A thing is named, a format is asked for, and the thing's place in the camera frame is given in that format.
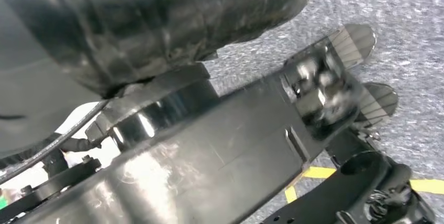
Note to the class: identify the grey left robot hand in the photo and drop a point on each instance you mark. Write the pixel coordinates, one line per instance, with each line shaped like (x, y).
(138, 24)

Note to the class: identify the yellow floor tape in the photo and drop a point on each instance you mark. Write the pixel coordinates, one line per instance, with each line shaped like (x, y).
(319, 173)

